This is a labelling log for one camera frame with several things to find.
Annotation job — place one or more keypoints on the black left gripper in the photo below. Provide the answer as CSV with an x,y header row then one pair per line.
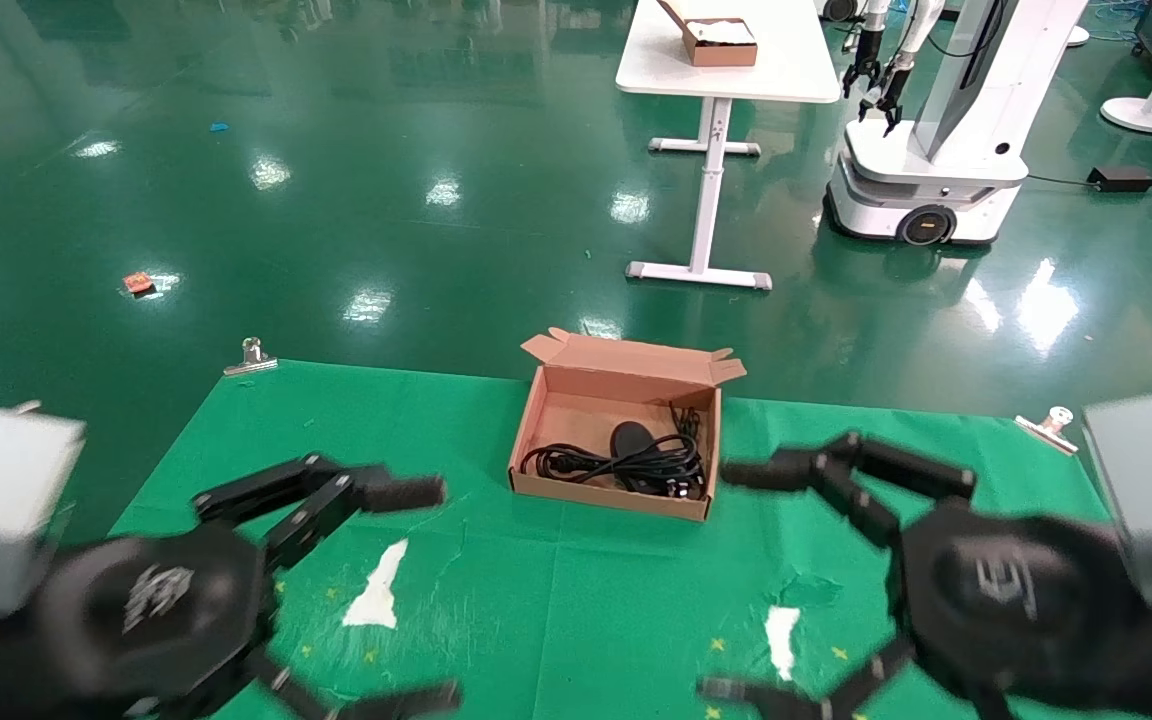
x,y
156,610

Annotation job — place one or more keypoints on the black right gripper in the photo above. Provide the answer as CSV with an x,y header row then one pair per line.
x,y
1016,595

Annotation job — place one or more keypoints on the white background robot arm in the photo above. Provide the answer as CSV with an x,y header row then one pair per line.
x,y
921,25
874,12

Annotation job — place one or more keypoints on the open brown cardboard box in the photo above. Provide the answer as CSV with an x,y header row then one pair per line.
x,y
576,400

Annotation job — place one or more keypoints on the small brown cardboard box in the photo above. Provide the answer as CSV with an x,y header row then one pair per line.
x,y
721,52

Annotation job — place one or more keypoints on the green table cloth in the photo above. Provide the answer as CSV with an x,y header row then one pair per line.
x,y
586,600

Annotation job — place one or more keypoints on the silver binder clip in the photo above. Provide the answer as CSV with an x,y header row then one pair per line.
x,y
1048,428
252,360

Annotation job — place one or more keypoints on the small red floor item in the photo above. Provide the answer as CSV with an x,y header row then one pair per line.
x,y
138,283

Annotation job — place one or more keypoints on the white wheeled background robot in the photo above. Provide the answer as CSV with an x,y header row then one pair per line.
x,y
936,180

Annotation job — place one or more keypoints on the black background robot gripper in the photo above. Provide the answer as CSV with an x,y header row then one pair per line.
x,y
891,95
864,62

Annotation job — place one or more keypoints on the black power adapter brick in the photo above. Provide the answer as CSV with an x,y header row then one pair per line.
x,y
1120,179

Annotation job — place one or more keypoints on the white crumpled packing material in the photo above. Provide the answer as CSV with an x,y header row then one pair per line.
x,y
721,30

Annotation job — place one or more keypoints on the white round floor base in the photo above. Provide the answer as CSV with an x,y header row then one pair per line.
x,y
1078,36

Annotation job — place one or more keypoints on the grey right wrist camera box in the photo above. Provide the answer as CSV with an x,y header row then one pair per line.
x,y
1151,490

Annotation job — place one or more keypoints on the white pedestal table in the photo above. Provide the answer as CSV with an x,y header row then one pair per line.
x,y
726,75

